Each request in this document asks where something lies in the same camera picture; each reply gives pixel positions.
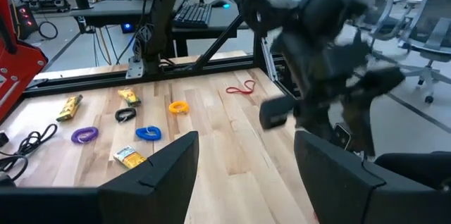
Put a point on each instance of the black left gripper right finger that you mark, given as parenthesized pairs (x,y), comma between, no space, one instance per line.
(338,188)

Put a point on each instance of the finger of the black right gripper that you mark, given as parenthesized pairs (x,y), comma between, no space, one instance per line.
(359,125)
(315,120)

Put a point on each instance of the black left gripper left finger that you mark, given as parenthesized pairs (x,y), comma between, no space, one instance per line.
(162,188)

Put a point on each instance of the yellow crayon box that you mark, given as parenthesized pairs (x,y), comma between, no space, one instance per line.
(130,157)
(129,97)
(69,107)

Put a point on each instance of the blue coil wristband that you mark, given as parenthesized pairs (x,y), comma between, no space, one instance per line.
(139,134)

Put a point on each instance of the red rubber band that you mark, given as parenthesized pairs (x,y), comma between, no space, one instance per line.
(236,92)

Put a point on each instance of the grey office chair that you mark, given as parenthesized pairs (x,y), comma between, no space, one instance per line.
(384,23)
(430,46)

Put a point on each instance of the red desk lamp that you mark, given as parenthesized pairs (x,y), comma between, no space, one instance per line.
(21,65)

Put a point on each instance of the black rounded seat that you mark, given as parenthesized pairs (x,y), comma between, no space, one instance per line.
(415,167)

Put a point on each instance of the orange coil wristband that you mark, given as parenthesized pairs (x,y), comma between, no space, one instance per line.
(171,107)

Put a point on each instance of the black coil wristband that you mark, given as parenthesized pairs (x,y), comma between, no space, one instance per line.
(118,115)

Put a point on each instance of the purple coil wristband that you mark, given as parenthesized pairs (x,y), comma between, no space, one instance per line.
(74,136)

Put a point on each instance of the black computer mouse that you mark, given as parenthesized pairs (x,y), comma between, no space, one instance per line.
(218,3)

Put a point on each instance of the black keyboard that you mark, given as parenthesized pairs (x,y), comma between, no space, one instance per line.
(192,16)

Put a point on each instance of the black computer tower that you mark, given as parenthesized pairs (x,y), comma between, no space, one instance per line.
(24,19)

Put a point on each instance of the silver metal bracket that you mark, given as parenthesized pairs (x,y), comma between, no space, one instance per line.
(135,68)

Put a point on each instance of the black aluminium frame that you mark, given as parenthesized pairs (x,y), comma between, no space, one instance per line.
(88,81)

